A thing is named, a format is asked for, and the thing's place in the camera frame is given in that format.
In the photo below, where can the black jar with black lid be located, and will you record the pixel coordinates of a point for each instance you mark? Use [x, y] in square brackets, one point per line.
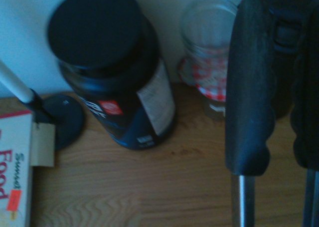
[99, 50]

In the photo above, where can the white pole stand black base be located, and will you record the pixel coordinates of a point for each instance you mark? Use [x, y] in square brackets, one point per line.
[67, 117]

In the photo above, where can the jar with red checkered lid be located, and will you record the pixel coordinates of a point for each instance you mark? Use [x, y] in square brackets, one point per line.
[211, 87]

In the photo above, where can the clear empty glass jar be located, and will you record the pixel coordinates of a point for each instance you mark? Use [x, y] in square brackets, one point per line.
[207, 27]

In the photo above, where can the beige paper bookmark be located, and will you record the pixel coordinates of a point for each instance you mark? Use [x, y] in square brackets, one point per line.
[43, 147]

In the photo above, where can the white Sunset Food book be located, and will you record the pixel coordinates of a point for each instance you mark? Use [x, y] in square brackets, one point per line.
[12, 162]

